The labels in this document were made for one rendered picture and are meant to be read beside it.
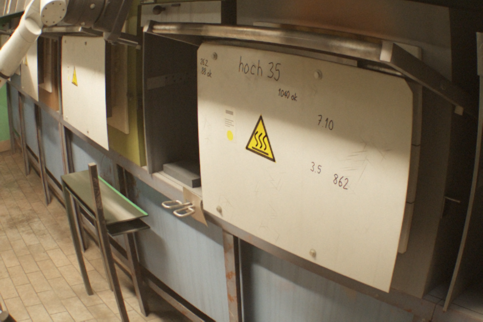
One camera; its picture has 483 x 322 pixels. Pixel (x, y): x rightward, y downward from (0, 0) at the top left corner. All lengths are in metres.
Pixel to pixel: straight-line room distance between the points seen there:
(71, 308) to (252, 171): 1.69
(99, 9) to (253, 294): 1.03
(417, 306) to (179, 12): 1.05
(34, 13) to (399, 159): 0.80
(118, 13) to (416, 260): 0.81
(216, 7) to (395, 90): 0.66
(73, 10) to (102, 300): 1.90
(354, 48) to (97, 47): 1.28
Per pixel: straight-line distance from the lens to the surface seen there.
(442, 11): 0.96
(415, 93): 1.01
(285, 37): 0.91
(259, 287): 1.68
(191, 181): 1.77
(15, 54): 1.14
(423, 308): 1.15
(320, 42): 0.85
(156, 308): 2.65
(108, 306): 2.68
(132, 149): 2.02
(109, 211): 2.07
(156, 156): 1.92
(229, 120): 1.25
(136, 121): 1.95
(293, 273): 1.52
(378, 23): 1.06
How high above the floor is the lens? 1.48
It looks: 16 degrees down
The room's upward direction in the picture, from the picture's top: 1 degrees counter-clockwise
